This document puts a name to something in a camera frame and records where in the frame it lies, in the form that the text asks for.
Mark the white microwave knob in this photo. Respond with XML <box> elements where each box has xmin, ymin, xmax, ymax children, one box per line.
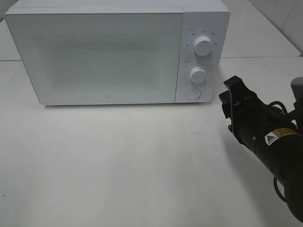
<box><xmin>193</xmin><ymin>35</ymin><xmax>213</xmax><ymax>56</ymax></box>
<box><xmin>189</xmin><ymin>67</ymin><xmax>207</xmax><ymax>84</ymax></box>

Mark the white microwave door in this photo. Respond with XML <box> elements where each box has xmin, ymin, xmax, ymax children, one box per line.
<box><xmin>6</xmin><ymin>13</ymin><xmax>182</xmax><ymax>105</ymax></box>

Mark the lower white microwave knob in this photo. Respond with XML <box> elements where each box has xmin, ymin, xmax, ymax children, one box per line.
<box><xmin>189</xmin><ymin>67</ymin><xmax>207</xmax><ymax>84</ymax></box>

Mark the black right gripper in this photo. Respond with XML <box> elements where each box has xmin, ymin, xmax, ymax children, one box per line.
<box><xmin>219</xmin><ymin>76</ymin><xmax>263</xmax><ymax>140</ymax></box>

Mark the upper white microwave knob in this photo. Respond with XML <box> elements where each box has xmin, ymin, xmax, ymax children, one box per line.
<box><xmin>193</xmin><ymin>35</ymin><xmax>213</xmax><ymax>56</ymax></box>

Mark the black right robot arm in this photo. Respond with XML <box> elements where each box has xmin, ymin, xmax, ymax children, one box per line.
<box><xmin>219</xmin><ymin>76</ymin><xmax>303</xmax><ymax>221</ymax></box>

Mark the round white door button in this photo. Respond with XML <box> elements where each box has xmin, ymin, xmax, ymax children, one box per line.
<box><xmin>187</xmin><ymin>88</ymin><xmax>201</xmax><ymax>100</ymax></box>

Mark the white microwave oven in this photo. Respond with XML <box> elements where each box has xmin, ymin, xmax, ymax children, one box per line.
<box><xmin>4</xmin><ymin>0</ymin><xmax>230</xmax><ymax>105</ymax></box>

